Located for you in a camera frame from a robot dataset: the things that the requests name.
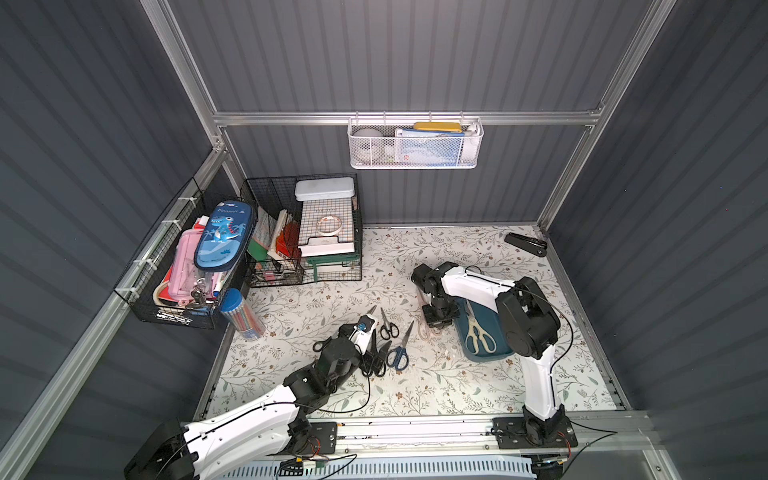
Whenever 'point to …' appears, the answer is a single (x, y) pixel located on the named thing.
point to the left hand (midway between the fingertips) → (375, 335)
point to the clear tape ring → (329, 225)
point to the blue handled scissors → (398, 357)
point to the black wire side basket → (145, 285)
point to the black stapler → (534, 246)
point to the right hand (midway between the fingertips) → (443, 324)
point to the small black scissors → (388, 329)
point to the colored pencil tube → (241, 315)
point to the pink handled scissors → (427, 329)
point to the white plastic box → (323, 188)
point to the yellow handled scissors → (478, 336)
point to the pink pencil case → (183, 274)
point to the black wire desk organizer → (309, 229)
